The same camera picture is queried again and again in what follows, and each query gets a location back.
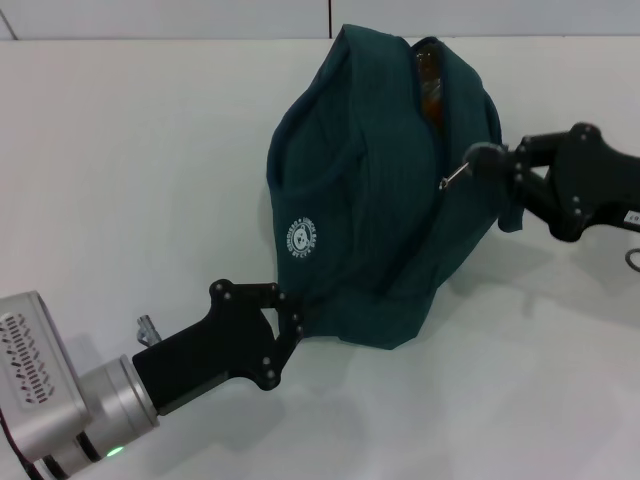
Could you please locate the metal zipper pull ring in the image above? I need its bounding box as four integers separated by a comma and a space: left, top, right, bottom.
438, 162, 474, 191

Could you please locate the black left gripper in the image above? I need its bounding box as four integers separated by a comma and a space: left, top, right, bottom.
131, 279, 306, 416

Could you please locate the dark teal fabric lunch bag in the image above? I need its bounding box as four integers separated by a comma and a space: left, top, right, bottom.
267, 23, 526, 354

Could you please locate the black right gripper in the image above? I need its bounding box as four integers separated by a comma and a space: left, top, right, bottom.
464, 122, 640, 244

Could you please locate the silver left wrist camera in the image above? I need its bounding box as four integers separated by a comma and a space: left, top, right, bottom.
0, 290, 94, 459

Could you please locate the yellow banana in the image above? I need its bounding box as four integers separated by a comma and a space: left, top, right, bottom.
412, 44, 446, 126

